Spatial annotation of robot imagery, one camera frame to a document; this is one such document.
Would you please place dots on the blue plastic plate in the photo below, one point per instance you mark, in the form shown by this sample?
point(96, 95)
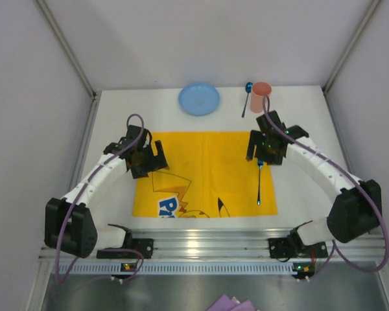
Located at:
point(199, 99)

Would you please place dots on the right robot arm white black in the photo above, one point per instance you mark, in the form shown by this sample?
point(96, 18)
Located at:
point(356, 204)

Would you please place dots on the pink plastic cup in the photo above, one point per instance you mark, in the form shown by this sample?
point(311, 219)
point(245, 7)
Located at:
point(260, 90)

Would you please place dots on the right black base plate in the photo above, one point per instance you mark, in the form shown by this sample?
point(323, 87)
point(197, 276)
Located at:
point(284, 248)

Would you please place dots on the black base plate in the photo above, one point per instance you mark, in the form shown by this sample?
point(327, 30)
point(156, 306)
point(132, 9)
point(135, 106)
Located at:
point(284, 248)
point(139, 247)

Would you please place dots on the aluminium mounting rail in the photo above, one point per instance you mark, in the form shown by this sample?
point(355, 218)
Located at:
point(210, 244)

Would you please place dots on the perforated cable duct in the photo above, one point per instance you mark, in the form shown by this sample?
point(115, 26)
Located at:
point(188, 268)

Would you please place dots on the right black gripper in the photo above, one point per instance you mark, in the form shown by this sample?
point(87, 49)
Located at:
point(259, 155)

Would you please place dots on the blue metallic fork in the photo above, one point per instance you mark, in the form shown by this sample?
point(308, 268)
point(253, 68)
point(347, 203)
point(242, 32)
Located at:
point(260, 164)

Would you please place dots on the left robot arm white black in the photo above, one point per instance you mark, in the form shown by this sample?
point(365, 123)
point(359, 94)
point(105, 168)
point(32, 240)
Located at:
point(74, 224)

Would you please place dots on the purple paper sheets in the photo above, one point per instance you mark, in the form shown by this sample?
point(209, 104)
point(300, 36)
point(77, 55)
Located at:
point(226, 303)

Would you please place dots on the yellow pikachu placemat cloth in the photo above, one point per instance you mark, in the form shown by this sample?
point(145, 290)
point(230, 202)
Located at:
point(208, 177)

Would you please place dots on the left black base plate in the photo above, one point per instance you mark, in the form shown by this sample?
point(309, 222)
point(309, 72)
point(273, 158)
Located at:
point(139, 247)

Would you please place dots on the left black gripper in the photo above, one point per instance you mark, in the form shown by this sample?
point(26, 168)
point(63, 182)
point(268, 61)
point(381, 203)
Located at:
point(151, 166)

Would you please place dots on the blue metallic spoon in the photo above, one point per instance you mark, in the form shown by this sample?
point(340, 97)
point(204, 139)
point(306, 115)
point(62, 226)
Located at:
point(248, 90)

